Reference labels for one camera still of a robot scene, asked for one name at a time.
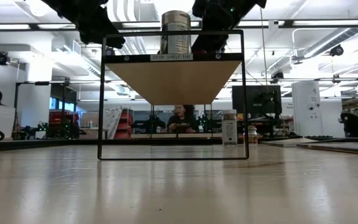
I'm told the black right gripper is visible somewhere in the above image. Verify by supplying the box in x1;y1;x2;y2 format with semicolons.
191;0;239;54

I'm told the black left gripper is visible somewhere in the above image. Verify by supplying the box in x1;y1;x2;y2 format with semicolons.
40;0;126;49

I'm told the large spice jar gold lid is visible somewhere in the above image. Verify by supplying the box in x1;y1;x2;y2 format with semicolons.
160;10;193;55

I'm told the bagel seasoning jar white lid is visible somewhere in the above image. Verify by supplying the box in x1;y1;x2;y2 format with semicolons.
221;109;238;146

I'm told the black monitor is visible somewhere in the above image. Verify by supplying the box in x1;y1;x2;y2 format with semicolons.
231;85;282;119

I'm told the leaning whiteboard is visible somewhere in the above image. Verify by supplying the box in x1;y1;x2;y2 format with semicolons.
104;108;123;140

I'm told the red storage rack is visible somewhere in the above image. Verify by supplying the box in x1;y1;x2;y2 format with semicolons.
113;108;134;139

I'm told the white cabinet with pictograms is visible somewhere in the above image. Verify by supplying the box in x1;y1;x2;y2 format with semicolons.
291;81;321;138

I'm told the long ceiling light fixture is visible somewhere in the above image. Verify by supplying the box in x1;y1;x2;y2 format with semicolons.
0;18;358;31

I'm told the red canyon landscape print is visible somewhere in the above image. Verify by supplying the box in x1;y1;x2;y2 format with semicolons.
296;141;358;157

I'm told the thin hanging cable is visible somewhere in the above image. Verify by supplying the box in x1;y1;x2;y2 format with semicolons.
259;6;269;91

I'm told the wooden desk shelf black frame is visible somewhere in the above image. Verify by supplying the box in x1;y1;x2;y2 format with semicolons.
97;29;250;161

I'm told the black metal rack frame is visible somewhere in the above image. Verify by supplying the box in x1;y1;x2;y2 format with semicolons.
13;80;71;140

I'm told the black aluminium rig frame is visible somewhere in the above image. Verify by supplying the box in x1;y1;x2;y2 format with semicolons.
0;138;306;154

